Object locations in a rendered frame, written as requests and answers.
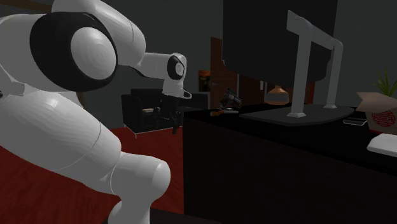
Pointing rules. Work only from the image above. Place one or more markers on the brown takeaway box red print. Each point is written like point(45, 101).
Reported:
point(380, 114)

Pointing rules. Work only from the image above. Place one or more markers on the black television on grey stand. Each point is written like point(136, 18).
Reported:
point(263, 37)

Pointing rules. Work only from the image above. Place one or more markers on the white flat rounded object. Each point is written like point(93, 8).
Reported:
point(383, 145)

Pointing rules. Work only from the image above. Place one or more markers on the brown round vase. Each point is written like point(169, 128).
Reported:
point(277, 94)

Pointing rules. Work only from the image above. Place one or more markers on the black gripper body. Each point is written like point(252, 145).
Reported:
point(170, 107)

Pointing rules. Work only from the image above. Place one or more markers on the grey flat remote control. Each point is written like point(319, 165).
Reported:
point(355, 121)

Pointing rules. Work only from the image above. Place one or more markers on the dark orange wall picture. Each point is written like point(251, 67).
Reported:
point(204, 80)

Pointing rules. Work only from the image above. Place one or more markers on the green potted plant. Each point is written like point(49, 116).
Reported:
point(386, 83)

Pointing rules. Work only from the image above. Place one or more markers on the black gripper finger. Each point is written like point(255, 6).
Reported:
point(176, 126)

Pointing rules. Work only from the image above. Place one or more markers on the black angular tool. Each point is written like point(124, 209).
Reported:
point(231, 98)

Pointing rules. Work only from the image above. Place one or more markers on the black armchair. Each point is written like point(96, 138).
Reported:
point(133, 114)

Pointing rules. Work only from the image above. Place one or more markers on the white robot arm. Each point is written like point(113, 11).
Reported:
point(62, 130)

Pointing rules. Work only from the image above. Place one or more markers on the black low cabinet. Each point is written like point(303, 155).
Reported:
point(263, 173)

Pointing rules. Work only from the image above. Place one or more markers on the brown wooden door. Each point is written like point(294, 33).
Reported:
point(217, 62)

